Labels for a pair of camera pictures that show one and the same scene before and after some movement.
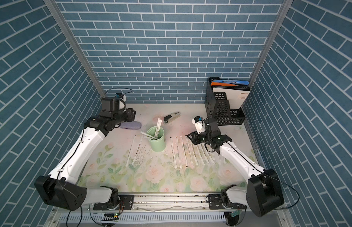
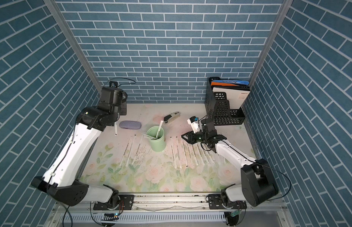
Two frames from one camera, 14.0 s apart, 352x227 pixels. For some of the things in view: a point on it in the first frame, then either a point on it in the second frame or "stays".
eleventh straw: x=137 y=150 stays
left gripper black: x=131 y=115 → x=124 y=107
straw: x=175 y=167 stays
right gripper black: x=195 y=139 stays
